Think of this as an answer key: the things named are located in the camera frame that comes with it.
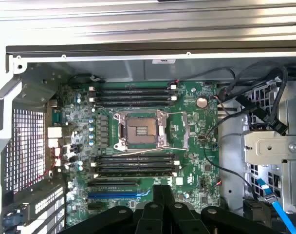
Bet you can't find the black RAM slot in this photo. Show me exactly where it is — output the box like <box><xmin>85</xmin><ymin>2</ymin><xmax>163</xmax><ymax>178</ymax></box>
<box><xmin>89</xmin><ymin>82</ymin><xmax>178</xmax><ymax>90</ymax></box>
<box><xmin>91</xmin><ymin>159</ymin><xmax>181</xmax><ymax>166</ymax></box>
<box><xmin>94</xmin><ymin>100</ymin><xmax>174</xmax><ymax>107</ymax></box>
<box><xmin>95</xmin><ymin>165</ymin><xmax>175</xmax><ymax>172</ymax></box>
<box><xmin>95</xmin><ymin>154</ymin><xmax>176</xmax><ymax>161</ymax></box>
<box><xmin>94</xmin><ymin>89</ymin><xmax>173</xmax><ymax>96</ymax></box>
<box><xmin>92</xmin><ymin>171</ymin><xmax>178</xmax><ymax>178</ymax></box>
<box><xmin>89</xmin><ymin>95</ymin><xmax>178</xmax><ymax>102</ymax></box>

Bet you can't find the long black expansion slot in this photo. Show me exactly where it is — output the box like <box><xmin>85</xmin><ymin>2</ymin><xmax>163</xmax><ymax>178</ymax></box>
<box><xmin>87</xmin><ymin>179</ymin><xmax>141</xmax><ymax>188</ymax></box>

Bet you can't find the black plastic fan holder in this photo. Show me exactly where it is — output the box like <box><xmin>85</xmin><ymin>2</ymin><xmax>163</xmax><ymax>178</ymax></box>
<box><xmin>242</xmin><ymin>198</ymin><xmax>273</xmax><ymax>229</ymax></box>

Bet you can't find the green motherboard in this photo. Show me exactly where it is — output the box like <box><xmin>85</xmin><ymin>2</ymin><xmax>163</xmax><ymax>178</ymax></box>
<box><xmin>61</xmin><ymin>81</ymin><xmax>221</xmax><ymax>231</ymax></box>

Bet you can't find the CPU socket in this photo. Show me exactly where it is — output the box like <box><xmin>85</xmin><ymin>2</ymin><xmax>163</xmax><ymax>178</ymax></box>
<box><xmin>113</xmin><ymin>110</ymin><xmax>168</xmax><ymax>150</ymax></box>

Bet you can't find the metal disk bay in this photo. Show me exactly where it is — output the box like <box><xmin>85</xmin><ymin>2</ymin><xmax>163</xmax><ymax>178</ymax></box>
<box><xmin>242</xmin><ymin>80</ymin><xmax>296</xmax><ymax>215</ymax></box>

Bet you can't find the silver coin cell battery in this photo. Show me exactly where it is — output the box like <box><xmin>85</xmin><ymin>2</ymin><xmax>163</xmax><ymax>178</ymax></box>
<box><xmin>196</xmin><ymin>97</ymin><xmax>208</xmax><ymax>109</ymax></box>

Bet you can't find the blue slot retainer clip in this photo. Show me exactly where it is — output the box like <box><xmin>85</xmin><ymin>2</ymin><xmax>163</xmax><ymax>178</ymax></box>
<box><xmin>1</xmin><ymin>210</ymin><xmax>25</xmax><ymax>230</ymax></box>

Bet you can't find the open grey PC case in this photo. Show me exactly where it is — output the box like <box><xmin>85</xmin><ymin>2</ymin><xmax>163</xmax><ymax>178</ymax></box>
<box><xmin>0</xmin><ymin>45</ymin><xmax>296</xmax><ymax>234</ymax></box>

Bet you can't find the thin black wire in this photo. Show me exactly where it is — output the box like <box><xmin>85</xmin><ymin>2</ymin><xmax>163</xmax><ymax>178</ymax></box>
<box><xmin>203</xmin><ymin>113</ymin><xmax>255</xmax><ymax>195</ymax></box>
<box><xmin>178</xmin><ymin>67</ymin><xmax>237</xmax><ymax>98</ymax></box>

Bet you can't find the blue flat SATA wire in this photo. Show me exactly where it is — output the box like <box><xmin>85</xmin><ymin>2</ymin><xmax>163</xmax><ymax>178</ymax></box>
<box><xmin>256</xmin><ymin>178</ymin><xmax>296</xmax><ymax>234</ymax></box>

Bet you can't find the thick black cable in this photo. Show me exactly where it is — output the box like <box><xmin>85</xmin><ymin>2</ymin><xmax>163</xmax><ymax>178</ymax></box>
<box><xmin>217</xmin><ymin>61</ymin><xmax>289</xmax><ymax>135</ymax></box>

